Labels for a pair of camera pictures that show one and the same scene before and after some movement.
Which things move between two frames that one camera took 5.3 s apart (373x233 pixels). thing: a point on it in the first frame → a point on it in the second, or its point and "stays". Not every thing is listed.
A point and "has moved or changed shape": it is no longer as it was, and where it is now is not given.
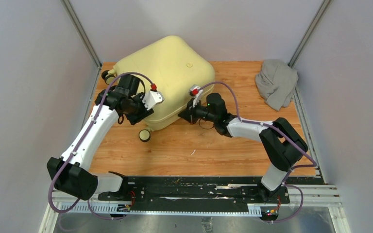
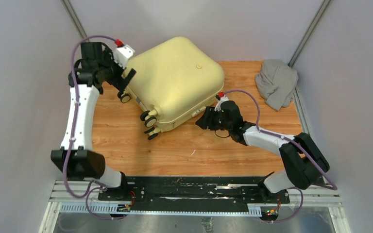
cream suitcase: x=169 y=65 has moved or changed shape
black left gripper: x=134 y=118 → x=119 y=82
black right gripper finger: x=187 y=115 → x=203 y=121
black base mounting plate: x=196 y=193 stays
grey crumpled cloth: x=276 y=83 stays
